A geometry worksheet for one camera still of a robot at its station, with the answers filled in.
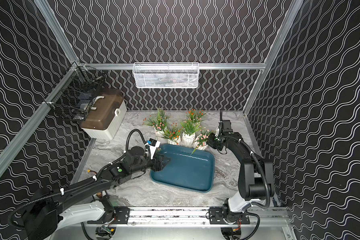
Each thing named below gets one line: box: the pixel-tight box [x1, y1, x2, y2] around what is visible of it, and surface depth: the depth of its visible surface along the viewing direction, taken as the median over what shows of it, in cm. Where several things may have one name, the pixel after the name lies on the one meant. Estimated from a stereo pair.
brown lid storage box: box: [80, 88, 127, 141], surface depth 101 cm
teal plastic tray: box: [150, 144, 215, 193], surface depth 90 cm
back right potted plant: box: [180, 108, 206, 129], surface depth 97 cm
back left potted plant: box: [142, 106, 170, 136], surface depth 101 cm
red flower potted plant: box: [160, 122, 183, 145], surface depth 96 cm
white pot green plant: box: [180, 120, 201, 148], surface depth 98 cm
